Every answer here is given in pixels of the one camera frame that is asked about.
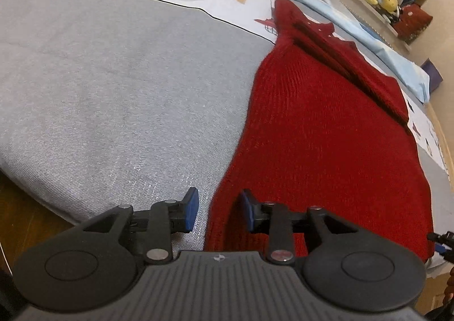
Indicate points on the grey printed bed sheet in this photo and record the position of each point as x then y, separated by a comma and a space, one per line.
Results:
106, 94

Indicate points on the wooden bed frame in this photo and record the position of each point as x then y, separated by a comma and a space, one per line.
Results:
24, 214

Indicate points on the red printed cushion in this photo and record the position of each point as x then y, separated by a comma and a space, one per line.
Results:
413, 21

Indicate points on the dark red knit sweater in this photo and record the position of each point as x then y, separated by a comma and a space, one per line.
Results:
319, 129

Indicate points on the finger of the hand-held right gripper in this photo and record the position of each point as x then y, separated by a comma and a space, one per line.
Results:
443, 239

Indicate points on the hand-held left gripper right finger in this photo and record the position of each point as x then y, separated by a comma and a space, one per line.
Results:
247, 211

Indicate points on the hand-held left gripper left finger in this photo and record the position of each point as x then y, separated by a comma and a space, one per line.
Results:
191, 209

